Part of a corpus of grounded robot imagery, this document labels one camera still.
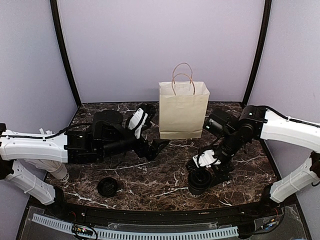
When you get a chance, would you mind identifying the black paper coffee cup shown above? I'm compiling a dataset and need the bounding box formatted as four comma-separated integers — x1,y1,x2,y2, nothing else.
187,170,212,196

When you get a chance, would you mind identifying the cream paper bag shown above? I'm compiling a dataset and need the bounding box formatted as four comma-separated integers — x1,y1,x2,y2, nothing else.
158,63,210,140

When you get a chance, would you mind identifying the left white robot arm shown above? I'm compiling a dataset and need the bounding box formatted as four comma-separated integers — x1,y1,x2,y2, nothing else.
0,123,170,218

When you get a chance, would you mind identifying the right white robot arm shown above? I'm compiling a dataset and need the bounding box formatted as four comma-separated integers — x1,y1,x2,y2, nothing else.
203,105,320,217

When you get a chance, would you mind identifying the black plastic cup lid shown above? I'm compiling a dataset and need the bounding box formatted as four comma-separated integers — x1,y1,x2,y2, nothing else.
97,177,118,198

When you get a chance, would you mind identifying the white cup with straws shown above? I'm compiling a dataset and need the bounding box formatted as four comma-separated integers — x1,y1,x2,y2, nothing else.
37,127,69,183

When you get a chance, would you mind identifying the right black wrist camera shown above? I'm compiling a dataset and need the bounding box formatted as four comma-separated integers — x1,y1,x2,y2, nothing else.
203,108,238,137

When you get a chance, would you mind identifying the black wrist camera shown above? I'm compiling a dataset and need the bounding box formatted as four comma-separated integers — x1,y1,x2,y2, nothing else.
203,108,238,137
91,110,124,142

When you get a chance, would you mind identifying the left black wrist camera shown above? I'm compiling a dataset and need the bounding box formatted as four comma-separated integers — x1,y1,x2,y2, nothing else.
91,110,124,142

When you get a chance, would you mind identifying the white slotted cable duct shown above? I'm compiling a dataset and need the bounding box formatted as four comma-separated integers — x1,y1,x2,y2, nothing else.
31,213,239,240

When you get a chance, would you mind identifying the left black frame post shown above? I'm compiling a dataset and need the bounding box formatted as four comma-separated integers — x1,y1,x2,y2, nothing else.
49,0,82,108

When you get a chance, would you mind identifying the black frame post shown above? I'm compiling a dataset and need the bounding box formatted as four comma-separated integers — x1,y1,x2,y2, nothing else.
49,0,82,108
240,0,272,108

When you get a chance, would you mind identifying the right black frame post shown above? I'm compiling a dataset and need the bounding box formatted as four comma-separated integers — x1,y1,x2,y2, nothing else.
240,0,272,108

